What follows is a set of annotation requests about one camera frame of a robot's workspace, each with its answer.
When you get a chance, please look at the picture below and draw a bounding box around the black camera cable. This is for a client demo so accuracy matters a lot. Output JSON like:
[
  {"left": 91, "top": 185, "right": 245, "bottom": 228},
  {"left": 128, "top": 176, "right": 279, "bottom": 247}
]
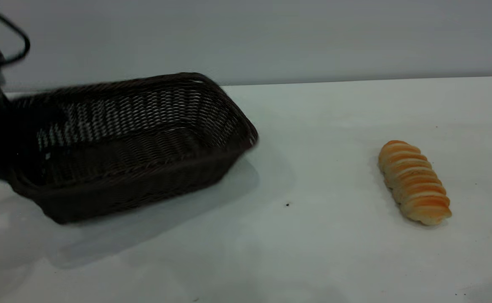
[{"left": 0, "top": 1, "right": 31, "bottom": 67}]

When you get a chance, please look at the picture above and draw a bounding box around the black woven wicker basket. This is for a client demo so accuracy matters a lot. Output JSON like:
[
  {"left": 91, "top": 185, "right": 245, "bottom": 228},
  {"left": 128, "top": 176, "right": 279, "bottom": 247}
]
[{"left": 6, "top": 72, "right": 259, "bottom": 225}]

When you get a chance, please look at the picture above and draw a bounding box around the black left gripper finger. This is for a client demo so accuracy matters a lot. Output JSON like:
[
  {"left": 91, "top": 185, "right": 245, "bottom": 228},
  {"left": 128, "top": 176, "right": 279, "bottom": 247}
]
[{"left": 12, "top": 102, "right": 69, "bottom": 141}]

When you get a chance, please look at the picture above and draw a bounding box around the ridged golden bread loaf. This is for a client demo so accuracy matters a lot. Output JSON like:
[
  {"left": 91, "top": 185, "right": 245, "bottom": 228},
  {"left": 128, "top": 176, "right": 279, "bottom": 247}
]
[{"left": 378, "top": 140, "right": 452, "bottom": 226}]

